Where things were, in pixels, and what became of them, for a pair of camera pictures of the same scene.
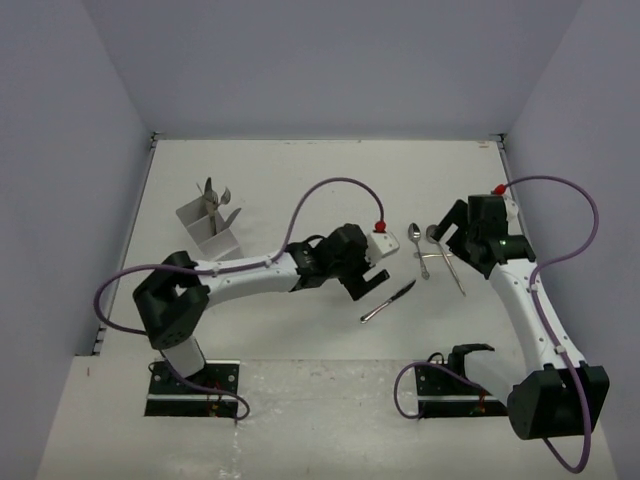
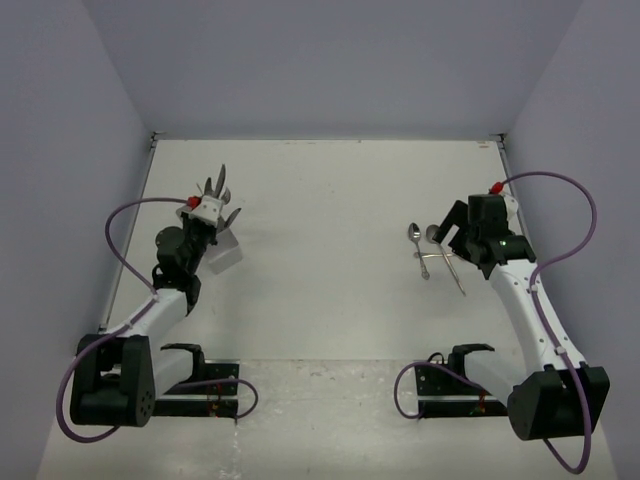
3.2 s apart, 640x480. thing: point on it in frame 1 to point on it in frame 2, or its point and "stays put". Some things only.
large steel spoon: x=429 y=231 stays put
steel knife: x=231 y=218 stays put
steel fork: x=226 y=197 stays put
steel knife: x=385 y=303 to x=220 y=181
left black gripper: x=356 y=287 to x=189 y=220
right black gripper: x=457 y=216 stays put
